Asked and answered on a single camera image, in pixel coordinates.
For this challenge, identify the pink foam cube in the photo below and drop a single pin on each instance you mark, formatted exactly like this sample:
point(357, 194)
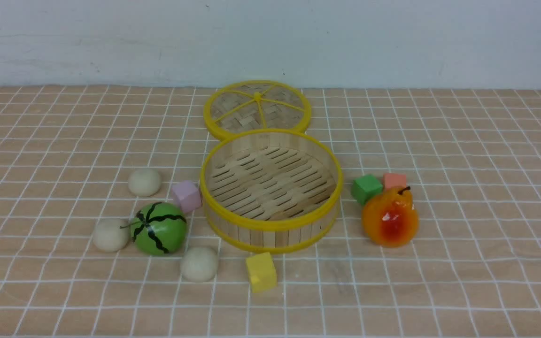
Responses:
point(187, 196)

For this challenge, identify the white bun front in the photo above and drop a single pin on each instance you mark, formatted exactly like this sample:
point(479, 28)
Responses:
point(199, 264)

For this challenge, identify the orange toy pear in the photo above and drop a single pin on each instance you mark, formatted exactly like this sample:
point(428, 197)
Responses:
point(390, 219)

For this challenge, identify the bamboo steamer lid yellow rim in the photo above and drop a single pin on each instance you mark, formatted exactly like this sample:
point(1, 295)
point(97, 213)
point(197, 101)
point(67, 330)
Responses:
point(256, 104)

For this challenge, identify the green toy watermelon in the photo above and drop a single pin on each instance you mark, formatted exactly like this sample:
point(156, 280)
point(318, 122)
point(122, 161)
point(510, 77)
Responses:
point(159, 228)

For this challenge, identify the salmon foam cube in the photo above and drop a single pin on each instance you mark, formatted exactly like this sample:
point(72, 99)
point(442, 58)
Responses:
point(391, 180)

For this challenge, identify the white bun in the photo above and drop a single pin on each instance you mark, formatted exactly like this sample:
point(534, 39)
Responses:
point(199, 264)
point(111, 235)
point(144, 182)

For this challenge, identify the bamboo steamer tray yellow rim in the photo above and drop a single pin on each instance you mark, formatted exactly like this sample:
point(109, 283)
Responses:
point(271, 190)

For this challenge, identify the yellow foam cube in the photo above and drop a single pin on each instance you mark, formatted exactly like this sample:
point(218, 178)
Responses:
point(261, 272)

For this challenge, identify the green foam cube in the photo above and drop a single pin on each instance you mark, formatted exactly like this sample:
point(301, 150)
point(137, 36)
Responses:
point(365, 187)

